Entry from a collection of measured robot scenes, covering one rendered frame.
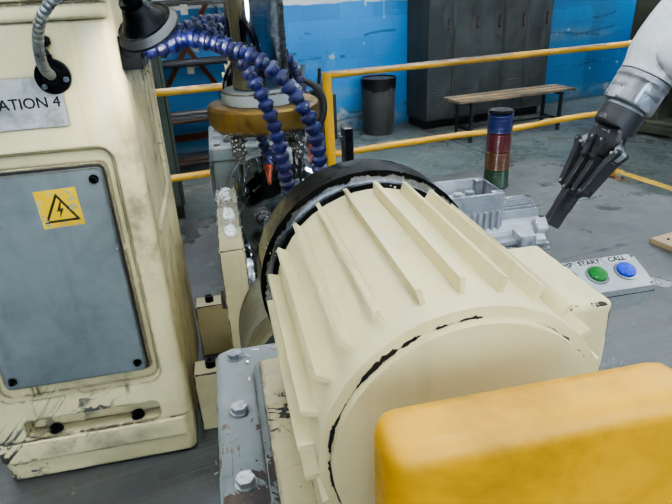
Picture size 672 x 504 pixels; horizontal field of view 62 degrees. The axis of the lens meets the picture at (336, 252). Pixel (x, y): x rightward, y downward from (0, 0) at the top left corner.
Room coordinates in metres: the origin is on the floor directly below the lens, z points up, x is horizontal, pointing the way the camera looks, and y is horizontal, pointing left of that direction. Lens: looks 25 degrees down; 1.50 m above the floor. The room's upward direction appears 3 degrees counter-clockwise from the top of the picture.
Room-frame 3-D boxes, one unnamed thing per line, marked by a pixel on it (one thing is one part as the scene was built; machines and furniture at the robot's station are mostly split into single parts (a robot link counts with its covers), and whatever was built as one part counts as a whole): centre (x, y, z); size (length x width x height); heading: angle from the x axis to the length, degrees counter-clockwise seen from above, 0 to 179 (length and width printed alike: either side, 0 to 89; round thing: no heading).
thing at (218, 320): (0.91, 0.22, 0.97); 0.30 x 0.11 x 0.34; 11
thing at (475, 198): (1.00, -0.24, 1.11); 0.12 x 0.11 x 0.07; 100
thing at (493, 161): (1.34, -0.41, 1.10); 0.06 x 0.06 x 0.04
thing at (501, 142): (1.34, -0.41, 1.14); 0.06 x 0.06 x 0.04
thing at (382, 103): (6.30, -0.55, 0.30); 0.39 x 0.39 x 0.60
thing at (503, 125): (1.34, -0.41, 1.19); 0.06 x 0.06 x 0.04
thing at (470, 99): (5.97, -1.90, 0.22); 1.40 x 0.33 x 0.43; 109
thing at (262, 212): (1.27, 0.13, 1.04); 0.41 x 0.25 x 0.25; 11
